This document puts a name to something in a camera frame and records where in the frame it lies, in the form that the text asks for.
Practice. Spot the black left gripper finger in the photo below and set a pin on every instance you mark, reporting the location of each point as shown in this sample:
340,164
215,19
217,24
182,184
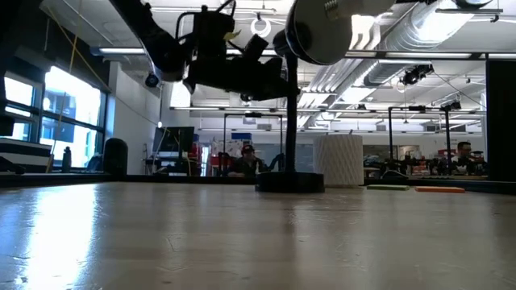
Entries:
278,86

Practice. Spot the dark drinking bottle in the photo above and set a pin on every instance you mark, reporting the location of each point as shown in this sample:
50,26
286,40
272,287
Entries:
66,161

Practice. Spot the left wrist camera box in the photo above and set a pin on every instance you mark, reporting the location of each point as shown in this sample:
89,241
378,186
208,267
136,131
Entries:
255,47

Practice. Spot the green sticky note pad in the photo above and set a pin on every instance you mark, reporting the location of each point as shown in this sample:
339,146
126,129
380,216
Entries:
388,187

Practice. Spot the black rounded chair back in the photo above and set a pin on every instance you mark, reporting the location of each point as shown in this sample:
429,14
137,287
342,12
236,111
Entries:
115,157

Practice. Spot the black ceiling-mounted camera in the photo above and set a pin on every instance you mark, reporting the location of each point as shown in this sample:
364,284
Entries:
415,74

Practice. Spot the black desk lamp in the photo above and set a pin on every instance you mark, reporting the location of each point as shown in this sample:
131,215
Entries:
291,133

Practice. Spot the black computer monitor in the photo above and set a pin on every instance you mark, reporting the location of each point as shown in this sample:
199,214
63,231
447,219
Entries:
173,139

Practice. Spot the white ribbed pen cup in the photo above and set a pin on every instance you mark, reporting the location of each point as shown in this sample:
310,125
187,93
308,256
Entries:
338,161

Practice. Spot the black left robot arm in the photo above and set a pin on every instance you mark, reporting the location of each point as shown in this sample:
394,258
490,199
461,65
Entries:
157,44

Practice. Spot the person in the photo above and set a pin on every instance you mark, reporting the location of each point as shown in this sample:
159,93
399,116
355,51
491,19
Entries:
246,165
463,159

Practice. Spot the orange sticky note pad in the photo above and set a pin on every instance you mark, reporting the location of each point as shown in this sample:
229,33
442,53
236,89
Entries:
439,189

